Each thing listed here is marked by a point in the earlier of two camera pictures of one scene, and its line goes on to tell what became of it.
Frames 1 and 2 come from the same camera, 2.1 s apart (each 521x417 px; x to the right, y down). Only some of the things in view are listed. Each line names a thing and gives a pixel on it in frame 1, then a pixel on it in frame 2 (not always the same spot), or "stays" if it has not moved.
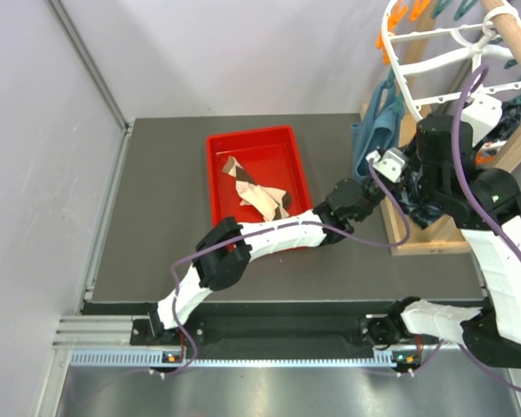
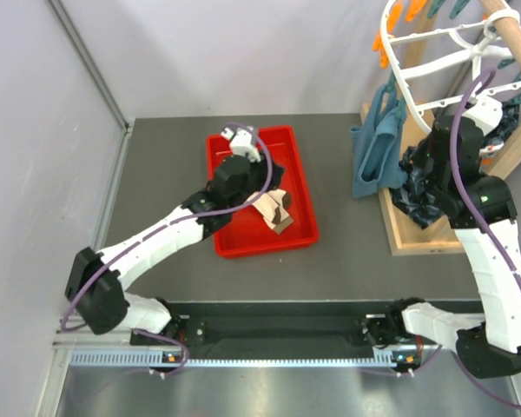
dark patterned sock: x=416 y=203 stays
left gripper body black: x=374 y=194 → x=257 y=180
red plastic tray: x=271 y=156 stays
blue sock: x=379 y=129 stays
